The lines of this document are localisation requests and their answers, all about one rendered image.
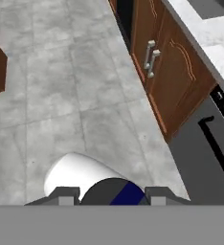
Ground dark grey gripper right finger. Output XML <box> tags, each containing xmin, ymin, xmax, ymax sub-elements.
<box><xmin>144</xmin><ymin>186</ymin><xmax>191</xmax><ymax>206</ymax></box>

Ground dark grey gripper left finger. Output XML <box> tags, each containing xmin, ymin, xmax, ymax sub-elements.
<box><xmin>24</xmin><ymin>186</ymin><xmax>81</xmax><ymax>206</ymax></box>

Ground white cylinder with dark cap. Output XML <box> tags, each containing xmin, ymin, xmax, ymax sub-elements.
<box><xmin>43</xmin><ymin>152</ymin><xmax>150</xmax><ymax>206</ymax></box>

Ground grey dishwasher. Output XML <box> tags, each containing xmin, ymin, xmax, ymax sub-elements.
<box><xmin>168</xmin><ymin>83</ymin><xmax>224</xmax><ymax>206</ymax></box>

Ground brown wooden cupboard door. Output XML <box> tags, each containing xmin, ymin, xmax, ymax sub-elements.
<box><xmin>145</xmin><ymin>5</ymin><xmax>218</xmax><ymax>144</ymax></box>
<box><xmin>107</xmin><ymin>0</ymin><xmax>119</xmax><ymax>14</ymax></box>
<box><xmin>130</xmin><ymin>0</ymin><xmax>169</xmax><ymax>86</ymax></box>

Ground grey sink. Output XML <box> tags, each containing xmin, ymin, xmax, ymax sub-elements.
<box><xmin>187</xmin><ymin>0</ymin><xmax>224</xmax><ymax>20</ymax></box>

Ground black dishwasher handle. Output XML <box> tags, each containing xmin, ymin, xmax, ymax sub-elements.
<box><xmin>197</xmin><ymin>116</ymin><xmax>224</xmax><ymax>192</ymax></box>

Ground silver cupboard door handle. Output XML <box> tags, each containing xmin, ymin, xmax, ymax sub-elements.
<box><xmin>144</xmin><ymin>39</ymin><xmax>157</xmax><ymax>70</ymax></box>
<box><xmin>146</xmin><ymin>49</ymin><xmax>162</xmax><ymax>79</ymax></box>

